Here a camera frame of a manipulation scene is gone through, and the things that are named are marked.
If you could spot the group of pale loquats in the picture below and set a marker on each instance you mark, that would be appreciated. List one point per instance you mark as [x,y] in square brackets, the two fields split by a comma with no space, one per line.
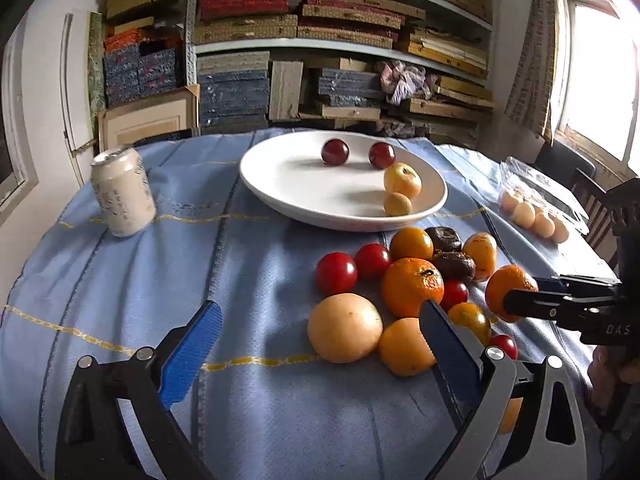
[523,213]

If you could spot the patterned curtain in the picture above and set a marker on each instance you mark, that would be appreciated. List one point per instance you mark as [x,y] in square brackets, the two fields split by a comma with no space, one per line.
[532,60]

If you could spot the pale orange loquat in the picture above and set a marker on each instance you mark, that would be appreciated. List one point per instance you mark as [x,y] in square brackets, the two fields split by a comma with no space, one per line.
[402,347]
[512,415]

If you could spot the clear plastic clamshell box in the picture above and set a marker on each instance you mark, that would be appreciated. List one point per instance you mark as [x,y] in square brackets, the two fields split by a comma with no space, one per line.
[530,175]

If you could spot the red cherry tomato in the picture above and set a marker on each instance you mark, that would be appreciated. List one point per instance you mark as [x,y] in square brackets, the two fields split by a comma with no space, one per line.
[454,294]
[505,344]
[372,261]
[336,273]

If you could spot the yellow tomato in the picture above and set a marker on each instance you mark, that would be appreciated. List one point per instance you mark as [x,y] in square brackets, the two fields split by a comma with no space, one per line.
[472,317]

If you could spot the white beverage can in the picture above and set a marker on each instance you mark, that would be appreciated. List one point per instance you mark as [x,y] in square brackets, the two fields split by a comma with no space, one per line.
[122,195]

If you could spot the pink cloth bag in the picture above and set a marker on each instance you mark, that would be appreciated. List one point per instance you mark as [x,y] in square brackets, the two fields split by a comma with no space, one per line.
[402,80]

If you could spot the grey framed window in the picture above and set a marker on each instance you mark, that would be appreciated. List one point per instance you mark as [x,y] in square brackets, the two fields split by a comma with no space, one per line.
[12,160]

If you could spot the person's right hand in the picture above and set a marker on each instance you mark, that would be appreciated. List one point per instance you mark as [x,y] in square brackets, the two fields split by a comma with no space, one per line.
[602,375]

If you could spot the white metal shelf rack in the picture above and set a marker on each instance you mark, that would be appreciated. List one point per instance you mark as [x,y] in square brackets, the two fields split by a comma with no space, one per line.
[240,46]

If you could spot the stack of dark blue boxes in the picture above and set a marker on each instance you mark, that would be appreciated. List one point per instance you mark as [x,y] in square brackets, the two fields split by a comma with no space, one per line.
[350,87]
[232,95]

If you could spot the dark wooden chair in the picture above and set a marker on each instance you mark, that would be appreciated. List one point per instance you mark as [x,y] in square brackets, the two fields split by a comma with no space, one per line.
[595,210]

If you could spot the stack of woven tan boxes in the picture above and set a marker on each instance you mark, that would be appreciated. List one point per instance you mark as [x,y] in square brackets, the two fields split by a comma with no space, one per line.
[245,29]

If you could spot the bright wooden framed window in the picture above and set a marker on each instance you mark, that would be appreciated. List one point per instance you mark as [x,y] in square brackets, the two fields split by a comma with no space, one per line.
[600,60]

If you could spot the stack of blue orange boxes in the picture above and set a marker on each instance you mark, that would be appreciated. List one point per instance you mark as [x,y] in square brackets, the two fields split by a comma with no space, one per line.
[140,65]

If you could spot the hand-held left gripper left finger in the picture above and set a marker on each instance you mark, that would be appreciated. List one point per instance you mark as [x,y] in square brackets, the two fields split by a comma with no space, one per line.
[192,355]

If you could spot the dark red plum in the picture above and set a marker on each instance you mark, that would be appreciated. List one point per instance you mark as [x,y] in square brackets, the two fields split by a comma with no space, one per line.
[381,155]
[335,151]

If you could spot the green marble slab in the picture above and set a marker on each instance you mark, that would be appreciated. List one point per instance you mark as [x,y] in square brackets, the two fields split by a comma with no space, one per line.
[96,70]

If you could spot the light blue tablecloth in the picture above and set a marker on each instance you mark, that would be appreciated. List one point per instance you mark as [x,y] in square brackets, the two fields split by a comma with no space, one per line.
[225,270]

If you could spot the orange mandarin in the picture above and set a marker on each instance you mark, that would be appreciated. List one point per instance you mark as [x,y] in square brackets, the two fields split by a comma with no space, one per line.
[500,280]
[412,286]

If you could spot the small yellow loquat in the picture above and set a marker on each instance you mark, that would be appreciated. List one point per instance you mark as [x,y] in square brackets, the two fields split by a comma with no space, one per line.
[397,204]

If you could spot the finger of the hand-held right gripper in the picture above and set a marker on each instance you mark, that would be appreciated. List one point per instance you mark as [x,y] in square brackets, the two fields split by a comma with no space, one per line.
[580,286]
[530,304]

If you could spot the dark brown water chestnut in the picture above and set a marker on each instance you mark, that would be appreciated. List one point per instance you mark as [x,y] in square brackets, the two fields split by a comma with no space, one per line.
[454,266]
[443,239]

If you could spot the orange tomato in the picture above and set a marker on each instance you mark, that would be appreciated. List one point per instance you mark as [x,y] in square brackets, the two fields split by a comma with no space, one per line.
[411,243]

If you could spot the spotted orange loquat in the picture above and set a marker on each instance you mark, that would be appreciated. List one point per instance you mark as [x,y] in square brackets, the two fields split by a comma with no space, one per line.
[480,255]

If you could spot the pale yellow loquat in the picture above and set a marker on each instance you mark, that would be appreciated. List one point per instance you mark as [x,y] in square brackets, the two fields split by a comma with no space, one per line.
[345,328]

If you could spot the white plate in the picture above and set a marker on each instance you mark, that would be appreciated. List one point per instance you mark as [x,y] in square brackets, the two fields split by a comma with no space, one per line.
[300,180]

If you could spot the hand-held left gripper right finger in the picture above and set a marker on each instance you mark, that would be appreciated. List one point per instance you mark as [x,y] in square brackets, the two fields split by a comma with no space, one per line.
[450,350]

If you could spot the grey cardboard slab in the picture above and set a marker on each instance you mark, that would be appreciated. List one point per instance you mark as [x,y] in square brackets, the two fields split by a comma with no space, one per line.
[286,90]

